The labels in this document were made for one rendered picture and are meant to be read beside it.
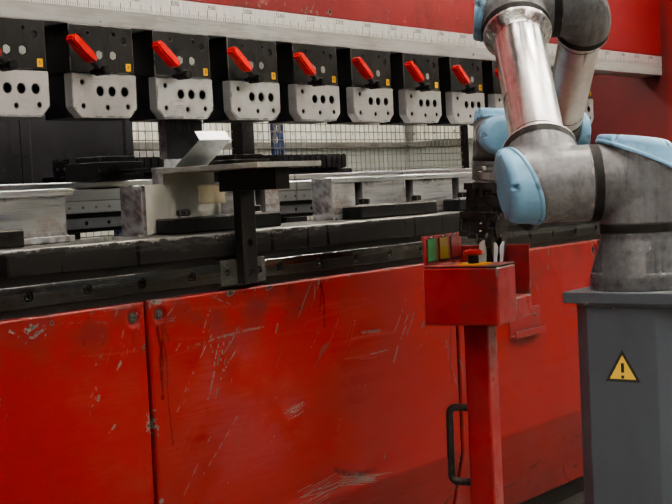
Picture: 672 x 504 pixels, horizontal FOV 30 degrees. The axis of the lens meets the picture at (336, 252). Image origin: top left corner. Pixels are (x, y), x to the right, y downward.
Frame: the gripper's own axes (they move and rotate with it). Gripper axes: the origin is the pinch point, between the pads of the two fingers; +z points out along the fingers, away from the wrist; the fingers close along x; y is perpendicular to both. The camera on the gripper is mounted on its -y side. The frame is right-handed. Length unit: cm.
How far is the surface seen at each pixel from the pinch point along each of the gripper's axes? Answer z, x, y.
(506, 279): -1.0, 9.9, -6.0
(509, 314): 6.1, 9.0, -6.6
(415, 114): -35, -29, 33
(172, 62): -42, 53, 46
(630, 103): -43, -170, 18
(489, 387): 21.7, 7.5, -2.3
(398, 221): -10.5, -4.2, 24.7
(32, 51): -41, 81, 55
